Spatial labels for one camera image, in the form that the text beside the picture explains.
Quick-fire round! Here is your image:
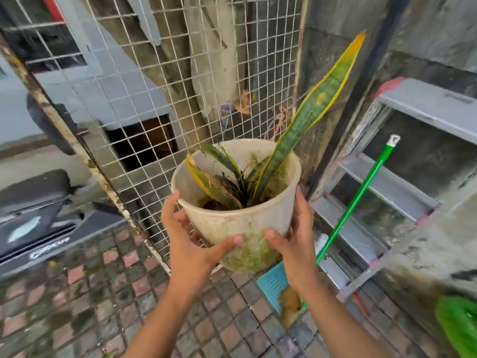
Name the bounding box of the green yellow snake plant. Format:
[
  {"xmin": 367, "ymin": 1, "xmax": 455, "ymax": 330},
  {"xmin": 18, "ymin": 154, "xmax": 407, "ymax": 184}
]
[{"xmin": 185, "ymin": 30, "xmax": 367, "ymax": 211}]

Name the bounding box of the grey tree trunk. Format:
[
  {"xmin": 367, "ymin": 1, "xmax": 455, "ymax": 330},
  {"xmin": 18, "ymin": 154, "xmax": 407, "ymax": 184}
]
[{"xmin": 183, "ymin": 0, "xmax": 248, "ymax": 123}]

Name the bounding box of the person's right forearm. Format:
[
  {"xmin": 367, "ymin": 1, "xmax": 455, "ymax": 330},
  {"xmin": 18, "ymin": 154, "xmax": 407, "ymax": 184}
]
[{"xmin": 298, "ymin": 281, "xmax": 392, "ymax": 358}]

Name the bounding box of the white plastic plant pot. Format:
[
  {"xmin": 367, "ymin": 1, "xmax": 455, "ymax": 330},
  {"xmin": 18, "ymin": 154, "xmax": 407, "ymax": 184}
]
[{"xmin": 171, "ymin": 138, "xmax": 302, "ymax": 273}]

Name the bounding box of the person's right hand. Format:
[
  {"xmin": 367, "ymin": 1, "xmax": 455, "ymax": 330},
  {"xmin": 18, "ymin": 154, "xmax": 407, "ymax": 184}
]
[{"xmin": 263, "ymin": 186, "xmax": 322, "ymax": 293}]

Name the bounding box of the teal plastic dustpan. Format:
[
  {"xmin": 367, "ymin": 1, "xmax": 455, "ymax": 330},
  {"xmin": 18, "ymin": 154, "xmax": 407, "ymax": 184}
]
[{"xmin": 256, "ymin": 262, "xmax": 291, "ymax": 314}]

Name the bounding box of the black motor scooter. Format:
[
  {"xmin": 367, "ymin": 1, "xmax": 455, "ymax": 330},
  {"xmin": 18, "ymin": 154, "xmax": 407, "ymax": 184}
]
[{"xmin": 0, "ymin": 169, "xmax": 127, "ymax": 280}]

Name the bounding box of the aluminium step ladder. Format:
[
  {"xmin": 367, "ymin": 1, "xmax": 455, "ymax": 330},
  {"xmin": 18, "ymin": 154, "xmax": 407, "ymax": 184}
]
[{"xmin": 309, "ymin": 77, "xmax": 477, "ymax": 304}]

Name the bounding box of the person's left forearm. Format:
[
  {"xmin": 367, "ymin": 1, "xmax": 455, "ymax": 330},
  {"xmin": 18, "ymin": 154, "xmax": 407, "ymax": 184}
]
[{"xmin": 121, "ymin": 285, "xmax": 209, "ymax": 358}]

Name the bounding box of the person's left hand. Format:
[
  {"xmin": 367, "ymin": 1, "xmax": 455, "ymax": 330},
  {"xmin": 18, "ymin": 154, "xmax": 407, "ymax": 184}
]
[{"xmin": 160, "ymin": 190, "xmax": 244, "ymax": 293}]

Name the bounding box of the green plastic object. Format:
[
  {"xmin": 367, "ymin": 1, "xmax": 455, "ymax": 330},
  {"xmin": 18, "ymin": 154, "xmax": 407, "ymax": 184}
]
[{"xmin": 435, "ymin": 295, "xmax": 477, "ymax": 358}]

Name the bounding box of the white wire mesh fence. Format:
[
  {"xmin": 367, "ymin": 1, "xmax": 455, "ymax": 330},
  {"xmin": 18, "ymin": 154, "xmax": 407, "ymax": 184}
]
[{"xmin": 0, "ymin": 0, "xmax": 310, "ymax": 274}]

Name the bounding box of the green broom handle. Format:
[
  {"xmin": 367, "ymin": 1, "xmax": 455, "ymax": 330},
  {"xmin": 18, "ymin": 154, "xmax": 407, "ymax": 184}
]
[{"xmin": 301, "ymin": 134, "xmax": 401, "ymax": 309}]

